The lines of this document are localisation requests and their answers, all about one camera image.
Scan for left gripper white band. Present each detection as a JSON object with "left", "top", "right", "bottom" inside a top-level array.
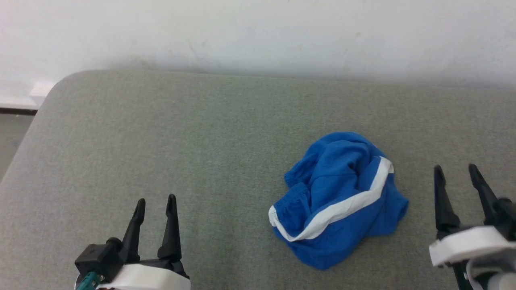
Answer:
[{"left": 97, "top": 194, "right": 191, "bottom": 290}]

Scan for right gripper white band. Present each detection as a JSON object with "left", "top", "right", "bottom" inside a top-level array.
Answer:
[{"left": 429, "top": 164, "right": 516, "bottom": 290}]

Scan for blue shorts with white stripe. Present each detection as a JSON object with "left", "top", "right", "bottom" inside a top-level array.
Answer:
[{"left": 268, "top": 132, "right": 410, "bottom": 270}]

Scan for grey fabric sofa cushion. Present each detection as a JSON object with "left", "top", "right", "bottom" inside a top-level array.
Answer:
[{"left": 0, "top": 69, "right": 516, "bottom": 290}]

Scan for right gripper black camera box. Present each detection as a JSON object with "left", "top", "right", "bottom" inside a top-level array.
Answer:
[{"left": 489, "top": 197, "right": 516, "bottom": 243}]

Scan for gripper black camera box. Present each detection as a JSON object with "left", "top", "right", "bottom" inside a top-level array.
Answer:
[
  {"left": 489, "top": 197, "right": 516, "bottom": 243},
  {"left": 75, "top": 237, "right": 124, "bottom": 282}
]

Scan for left gripper black camera box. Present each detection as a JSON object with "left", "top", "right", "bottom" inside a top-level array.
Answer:
[{"left": 75, "top": 237, "right": 124, "bottom": 282}]

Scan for left gripper teal cable plug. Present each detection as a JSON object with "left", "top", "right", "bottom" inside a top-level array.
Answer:
[{"left": 75, "top": 271, "right": 102, "bottom": 290}]

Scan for white wall baseboard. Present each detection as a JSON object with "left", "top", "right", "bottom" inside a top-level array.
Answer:
[{"left": 0, "top": 80, "right": 57, "bottom": 116}]

